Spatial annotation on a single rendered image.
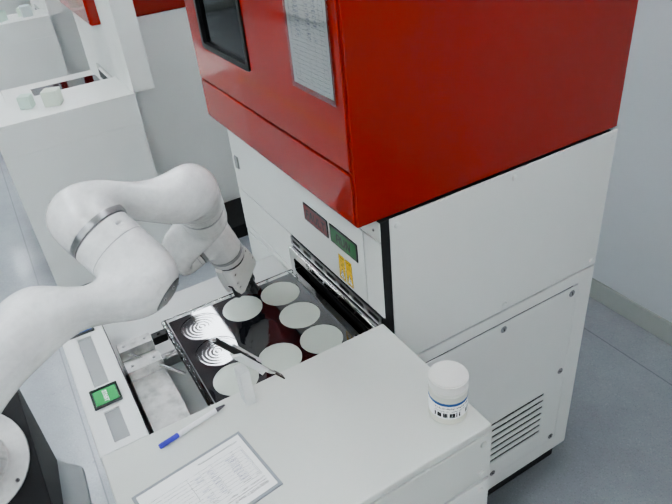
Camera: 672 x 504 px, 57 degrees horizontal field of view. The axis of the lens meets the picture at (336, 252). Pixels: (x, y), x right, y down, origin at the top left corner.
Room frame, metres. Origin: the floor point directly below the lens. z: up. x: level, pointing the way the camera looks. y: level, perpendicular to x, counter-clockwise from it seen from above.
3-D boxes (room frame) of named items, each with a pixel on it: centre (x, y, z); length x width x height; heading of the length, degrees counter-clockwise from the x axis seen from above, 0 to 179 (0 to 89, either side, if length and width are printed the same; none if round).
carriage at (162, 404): (0.99, 0.43, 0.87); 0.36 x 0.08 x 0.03; 27
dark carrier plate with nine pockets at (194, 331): (1.13, 0.20, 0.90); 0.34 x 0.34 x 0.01; 27
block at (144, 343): (1.13, 0.50, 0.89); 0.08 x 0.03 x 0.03; 117
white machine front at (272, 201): (1.40, 0.09, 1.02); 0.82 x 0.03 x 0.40; 27
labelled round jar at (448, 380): (0.77, -0.17, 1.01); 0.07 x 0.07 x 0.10
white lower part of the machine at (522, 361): (1.56, -0.21, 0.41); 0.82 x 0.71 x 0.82; 27
